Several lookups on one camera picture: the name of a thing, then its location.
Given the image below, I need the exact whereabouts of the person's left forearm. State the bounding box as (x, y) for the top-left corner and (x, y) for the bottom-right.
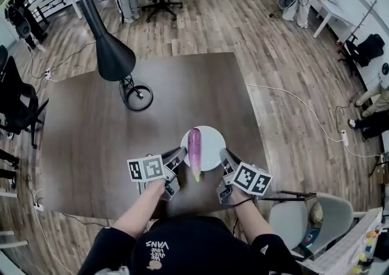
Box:
(111, 180), (167, 240)

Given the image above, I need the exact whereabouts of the person's black printed shirt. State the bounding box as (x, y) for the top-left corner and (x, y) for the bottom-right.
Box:
(77, 216), (305, 275)

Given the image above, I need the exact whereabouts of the black cone lamp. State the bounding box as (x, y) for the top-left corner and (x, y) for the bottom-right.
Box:
(78, 0), (154, 112)

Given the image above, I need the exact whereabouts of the person's right forearm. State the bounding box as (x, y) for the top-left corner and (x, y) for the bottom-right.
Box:
(231, 188), (274, 249)

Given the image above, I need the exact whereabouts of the black lamp cable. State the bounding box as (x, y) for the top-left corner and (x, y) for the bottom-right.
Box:
(118, 75), (143, 98)

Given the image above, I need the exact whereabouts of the teal packet red label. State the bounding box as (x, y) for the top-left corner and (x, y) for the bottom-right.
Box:
(299, 228), (320, 249)

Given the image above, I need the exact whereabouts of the wooden coat rack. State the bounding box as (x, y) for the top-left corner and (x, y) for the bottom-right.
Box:
(349, 0), (377, 44)

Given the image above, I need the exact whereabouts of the white round plate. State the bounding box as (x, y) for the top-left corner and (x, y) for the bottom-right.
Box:
(180, 126), (227, 171)

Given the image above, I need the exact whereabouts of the beige woven object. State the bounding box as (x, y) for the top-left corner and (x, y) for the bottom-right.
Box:
(309, 200), (323, 226)

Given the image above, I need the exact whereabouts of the white power cable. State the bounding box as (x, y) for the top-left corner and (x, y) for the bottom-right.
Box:
(244, 83), (347, 144)

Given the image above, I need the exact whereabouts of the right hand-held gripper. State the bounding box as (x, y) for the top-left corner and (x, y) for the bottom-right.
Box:
(216, 148), (273, 206)

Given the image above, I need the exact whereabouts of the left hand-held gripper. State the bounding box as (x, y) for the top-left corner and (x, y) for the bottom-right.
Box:
(126, 148), (188, 202)

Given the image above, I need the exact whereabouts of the black hair tie wristband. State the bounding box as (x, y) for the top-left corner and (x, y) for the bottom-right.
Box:
(232, 197), (255, 208)

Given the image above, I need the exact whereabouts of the white patterned counter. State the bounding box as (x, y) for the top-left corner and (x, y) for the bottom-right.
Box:
(303, 206), (389, 275)

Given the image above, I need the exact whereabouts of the grey upholstered chair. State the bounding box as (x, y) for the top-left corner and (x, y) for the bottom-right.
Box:
(269, 190), (365, 262)

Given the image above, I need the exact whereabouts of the purple eggplant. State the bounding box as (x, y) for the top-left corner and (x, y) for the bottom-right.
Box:
(187, 127), (203, 183)

